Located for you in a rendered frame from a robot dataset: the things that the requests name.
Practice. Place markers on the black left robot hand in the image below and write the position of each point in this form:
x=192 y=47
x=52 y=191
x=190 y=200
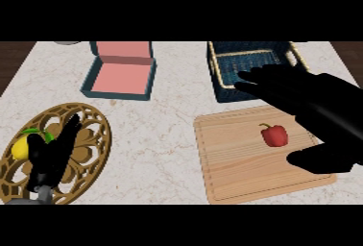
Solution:
x=49 y=153

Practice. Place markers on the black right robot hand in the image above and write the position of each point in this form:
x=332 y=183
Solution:
x=311 y=105

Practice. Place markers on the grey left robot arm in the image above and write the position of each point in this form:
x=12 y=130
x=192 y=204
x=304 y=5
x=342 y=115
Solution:
x=35 y=196

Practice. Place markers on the red bell pepper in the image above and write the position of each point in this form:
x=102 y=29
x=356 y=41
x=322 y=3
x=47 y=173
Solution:
x=275 y=135

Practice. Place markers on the dark blue wicker basket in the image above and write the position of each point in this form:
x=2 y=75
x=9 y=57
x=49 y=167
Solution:
x=236 y=65

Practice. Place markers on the pale wooden cutting board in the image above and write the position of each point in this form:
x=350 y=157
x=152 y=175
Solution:
x=245 y=160

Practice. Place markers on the yellow lemon with green leaf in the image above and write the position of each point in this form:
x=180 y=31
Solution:
x=19 y=147

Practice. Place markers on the round golden ornate trivet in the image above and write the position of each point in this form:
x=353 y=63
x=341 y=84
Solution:
x=90 y=141

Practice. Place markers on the teal box with pink lining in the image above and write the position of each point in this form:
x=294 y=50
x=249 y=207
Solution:
x=120 y=77

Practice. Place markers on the grey round object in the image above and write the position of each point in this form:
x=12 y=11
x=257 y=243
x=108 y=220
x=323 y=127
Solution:
x=66 y=42

